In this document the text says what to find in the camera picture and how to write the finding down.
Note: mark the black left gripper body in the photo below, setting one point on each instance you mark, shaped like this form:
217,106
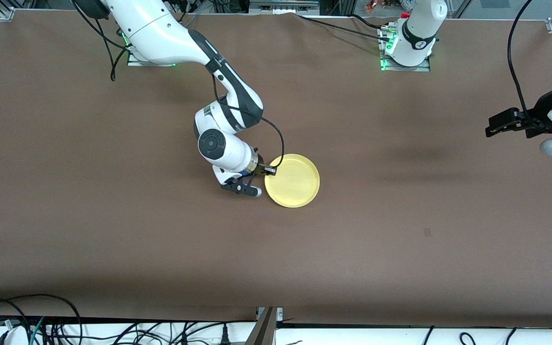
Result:
540,116

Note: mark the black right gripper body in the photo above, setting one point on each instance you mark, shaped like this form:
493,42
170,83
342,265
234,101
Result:
261,167

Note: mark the yellow round plate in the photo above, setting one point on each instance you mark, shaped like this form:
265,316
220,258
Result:
295,182

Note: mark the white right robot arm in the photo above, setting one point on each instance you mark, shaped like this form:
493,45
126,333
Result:
161,33

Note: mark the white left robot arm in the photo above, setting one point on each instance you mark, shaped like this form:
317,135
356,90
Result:
417,33

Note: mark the brown table cover mat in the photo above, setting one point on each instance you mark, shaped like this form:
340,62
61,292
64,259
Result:
257,254

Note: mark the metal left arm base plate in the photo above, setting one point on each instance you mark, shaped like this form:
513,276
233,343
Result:
386,64

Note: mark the aluminium frame post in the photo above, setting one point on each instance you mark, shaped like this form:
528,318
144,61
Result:
264,328

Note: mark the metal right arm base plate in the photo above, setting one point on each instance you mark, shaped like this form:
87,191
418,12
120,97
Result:
134,61

